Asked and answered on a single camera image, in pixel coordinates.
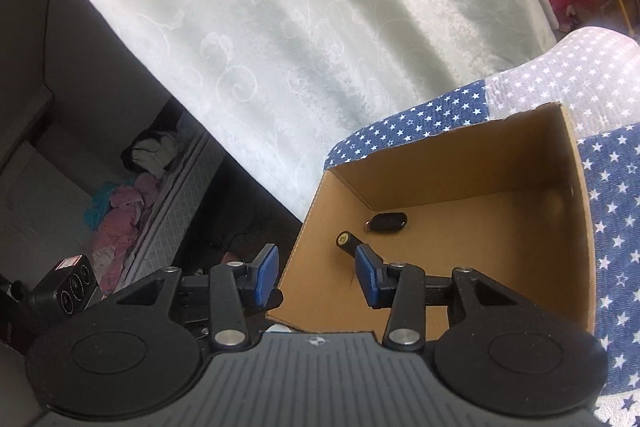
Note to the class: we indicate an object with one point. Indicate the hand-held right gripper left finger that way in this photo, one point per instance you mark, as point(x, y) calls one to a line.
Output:
point(267, 274)

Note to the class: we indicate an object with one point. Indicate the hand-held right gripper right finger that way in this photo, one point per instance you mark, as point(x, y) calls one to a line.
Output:
point(364, 277)

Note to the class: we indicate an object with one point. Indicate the black cylinder with gold cap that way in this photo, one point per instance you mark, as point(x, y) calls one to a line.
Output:
point(345, 241)

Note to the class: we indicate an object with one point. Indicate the black key fob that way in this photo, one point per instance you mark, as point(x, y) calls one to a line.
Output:
point(387, 222)

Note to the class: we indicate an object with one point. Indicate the brown cardboard box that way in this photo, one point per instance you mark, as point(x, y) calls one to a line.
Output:
point(475, 227)

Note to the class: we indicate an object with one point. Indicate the teal cloth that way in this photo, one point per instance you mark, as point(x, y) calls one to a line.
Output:
point(100, 207)

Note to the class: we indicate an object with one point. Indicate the pink clothes pile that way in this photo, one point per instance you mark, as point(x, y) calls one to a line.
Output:
point(125, 217)

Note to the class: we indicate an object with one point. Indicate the white cabinet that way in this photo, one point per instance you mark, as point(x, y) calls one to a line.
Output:
point(45, 202)

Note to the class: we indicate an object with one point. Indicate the grey quilted mattress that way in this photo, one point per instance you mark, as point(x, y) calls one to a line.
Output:
point(170, 217)

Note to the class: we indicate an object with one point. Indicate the black and white garment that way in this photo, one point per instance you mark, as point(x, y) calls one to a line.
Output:
point(150, 152)

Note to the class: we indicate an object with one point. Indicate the white patterned bedsheet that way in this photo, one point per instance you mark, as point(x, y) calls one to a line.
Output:
point(250, 32)

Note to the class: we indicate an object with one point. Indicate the blue white star blanket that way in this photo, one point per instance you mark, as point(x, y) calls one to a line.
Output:
point(615, 207)

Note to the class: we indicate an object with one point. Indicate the yellow stick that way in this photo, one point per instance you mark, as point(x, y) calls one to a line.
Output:
point(622, 7)

